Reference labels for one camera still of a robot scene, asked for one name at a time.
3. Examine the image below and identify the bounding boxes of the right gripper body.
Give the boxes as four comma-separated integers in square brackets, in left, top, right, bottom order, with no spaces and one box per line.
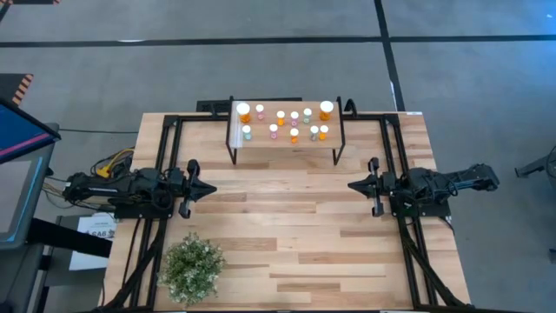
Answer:
[368,156,399,217]

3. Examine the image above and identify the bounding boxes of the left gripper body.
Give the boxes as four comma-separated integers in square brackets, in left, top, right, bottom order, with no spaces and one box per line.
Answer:
[171,158,201,219]

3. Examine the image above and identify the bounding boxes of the large orange pill bottle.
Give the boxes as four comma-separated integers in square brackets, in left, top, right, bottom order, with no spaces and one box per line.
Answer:
[319,99,335,123]
[235,102,252,124]

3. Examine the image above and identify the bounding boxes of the green potted plant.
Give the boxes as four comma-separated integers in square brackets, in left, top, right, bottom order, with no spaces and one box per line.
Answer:
[157,231,228,308]

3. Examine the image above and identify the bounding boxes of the black power strip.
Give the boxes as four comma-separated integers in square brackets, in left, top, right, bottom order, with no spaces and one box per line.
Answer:
[195,98,232,114]

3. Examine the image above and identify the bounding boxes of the white paper sheet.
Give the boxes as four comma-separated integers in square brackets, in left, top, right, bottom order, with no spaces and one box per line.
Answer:
[68,212,118,272]

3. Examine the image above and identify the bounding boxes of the black stand base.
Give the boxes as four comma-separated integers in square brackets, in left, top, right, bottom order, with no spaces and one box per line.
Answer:
[514,145,556,179]

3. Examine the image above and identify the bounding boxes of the monitor with blue screen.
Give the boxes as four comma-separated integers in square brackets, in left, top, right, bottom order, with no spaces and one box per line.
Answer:
[0,97,62,166]

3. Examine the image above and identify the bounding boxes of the black mat, orange stripes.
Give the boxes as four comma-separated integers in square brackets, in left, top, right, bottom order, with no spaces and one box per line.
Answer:
[0,72,35,108]

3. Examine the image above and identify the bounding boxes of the black aluminium table frame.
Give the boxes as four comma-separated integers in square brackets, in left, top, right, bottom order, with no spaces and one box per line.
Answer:
[98,110,473,313]

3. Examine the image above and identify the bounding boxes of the yellow cable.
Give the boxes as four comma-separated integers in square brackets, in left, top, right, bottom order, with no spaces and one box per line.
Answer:
[96,148,136,178]

